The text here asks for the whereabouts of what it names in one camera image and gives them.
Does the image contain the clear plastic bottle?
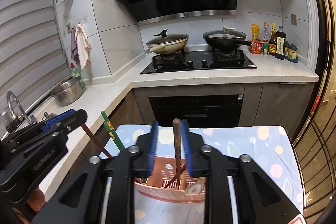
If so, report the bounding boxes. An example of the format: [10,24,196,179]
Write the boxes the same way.
[260,22,271,43]

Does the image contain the red instant noodle cup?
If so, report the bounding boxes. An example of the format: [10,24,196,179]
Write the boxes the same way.
[249,40,263,55]

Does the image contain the built-in black oven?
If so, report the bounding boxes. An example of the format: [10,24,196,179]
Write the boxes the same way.
[149,94,243,128]

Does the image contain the black gas stove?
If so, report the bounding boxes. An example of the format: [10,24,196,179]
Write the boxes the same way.
[141,50,257,75]

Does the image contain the black-framed glass door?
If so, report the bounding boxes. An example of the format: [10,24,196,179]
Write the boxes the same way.
[292,0,335,223]

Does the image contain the beige wok with lid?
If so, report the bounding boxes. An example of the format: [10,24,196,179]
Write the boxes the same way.
[145,30,189,55]

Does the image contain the white window blinds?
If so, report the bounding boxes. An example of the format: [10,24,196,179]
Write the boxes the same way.
[1,0,70,112]

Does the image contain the white hanging towel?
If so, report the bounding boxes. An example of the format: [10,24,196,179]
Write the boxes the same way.
[75,24,91,71]

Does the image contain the yellow seasoning packet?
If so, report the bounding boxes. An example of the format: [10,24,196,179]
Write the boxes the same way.
[251,23,260,40]

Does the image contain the brown chopstick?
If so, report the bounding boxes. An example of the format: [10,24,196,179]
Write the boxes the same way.
[164,165,186,189]
[173,118,181,188]

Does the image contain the dark soy sauce bottle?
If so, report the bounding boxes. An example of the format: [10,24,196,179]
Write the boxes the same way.
[275,26,286,60]

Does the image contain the white ceramic soup spoon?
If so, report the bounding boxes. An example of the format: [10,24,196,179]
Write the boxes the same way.
[185,177,206,195]

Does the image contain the green dish soap bottle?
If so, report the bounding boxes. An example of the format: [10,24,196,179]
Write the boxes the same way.
[71,63,85,89]

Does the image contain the purple hanging cloth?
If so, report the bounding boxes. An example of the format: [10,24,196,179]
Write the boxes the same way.
[71,27,80,65]

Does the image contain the green chopstick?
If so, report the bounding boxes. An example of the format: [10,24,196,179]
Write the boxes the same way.
[101,111,125,151]
[104,122,125,151]

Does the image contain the person's left hand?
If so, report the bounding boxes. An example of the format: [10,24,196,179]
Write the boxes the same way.
[16,186,46,223]

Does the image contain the chrome kitchen faucet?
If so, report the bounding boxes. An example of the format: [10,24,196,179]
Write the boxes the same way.
[1,91,36,134]

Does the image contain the seasoning jars on tray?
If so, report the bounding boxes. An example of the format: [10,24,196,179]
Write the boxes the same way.
[284,41,298,63]

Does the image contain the maroon chopstick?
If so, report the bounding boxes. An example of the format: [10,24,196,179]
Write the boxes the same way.
[81,123,112,158]

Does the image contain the brown sauce bottle yellow cap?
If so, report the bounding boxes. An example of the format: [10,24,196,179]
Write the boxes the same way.
[268,23,277,56]

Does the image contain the black wok with lid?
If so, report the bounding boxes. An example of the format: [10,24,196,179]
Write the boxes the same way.
[203,25,256,53]

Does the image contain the small green-cap jar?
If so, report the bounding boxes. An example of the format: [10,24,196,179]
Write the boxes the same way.
[262,42,269,56]

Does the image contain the steel colander bowl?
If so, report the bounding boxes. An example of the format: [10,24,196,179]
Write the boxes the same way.
[51,77,83,106]

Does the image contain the pink perforated utensil holder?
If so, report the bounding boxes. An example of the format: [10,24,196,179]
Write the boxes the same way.
[134,156,205,203]

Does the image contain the blue planet-print tablecloth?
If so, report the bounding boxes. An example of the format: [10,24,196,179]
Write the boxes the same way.
[116,124,303,223]

